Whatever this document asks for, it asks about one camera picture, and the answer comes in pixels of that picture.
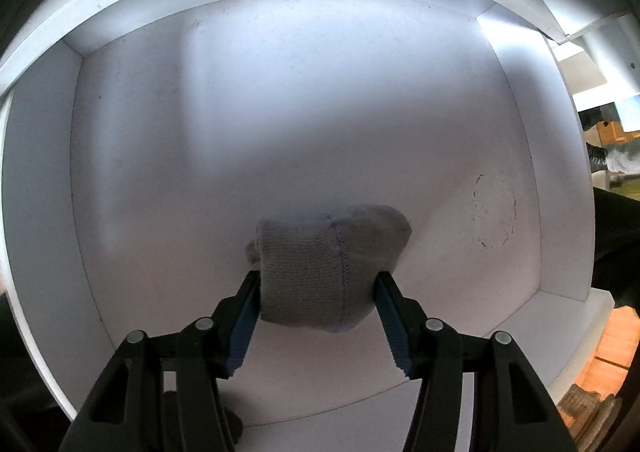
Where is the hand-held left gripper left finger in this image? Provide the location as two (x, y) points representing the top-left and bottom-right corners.
(57, 270), (263, 452)

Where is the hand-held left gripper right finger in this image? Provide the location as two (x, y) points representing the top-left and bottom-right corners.
(375, 271), (578, 452)

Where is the grey knit sock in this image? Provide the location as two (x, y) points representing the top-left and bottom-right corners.
(245, 203), (413, 334)

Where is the white shelf compartment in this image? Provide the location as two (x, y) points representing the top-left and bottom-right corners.
(0, 0), (631, 452)

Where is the wicker basket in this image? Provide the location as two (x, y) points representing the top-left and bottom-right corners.
(557, 382), (618, 452)

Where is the black clothing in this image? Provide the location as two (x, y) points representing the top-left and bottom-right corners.
(592, 187), (640, 318)

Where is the white furniture panel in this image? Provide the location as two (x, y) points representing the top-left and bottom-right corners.
(545, 7), (640, 103)

